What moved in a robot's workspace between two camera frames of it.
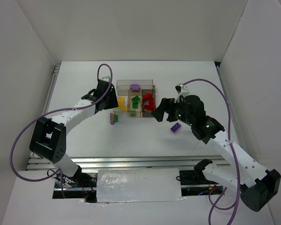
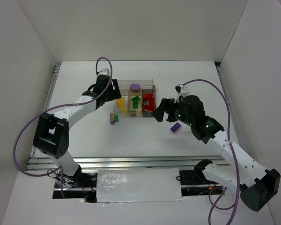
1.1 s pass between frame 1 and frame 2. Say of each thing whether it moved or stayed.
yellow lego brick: stayed
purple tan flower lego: stayed
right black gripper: stayed
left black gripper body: moved
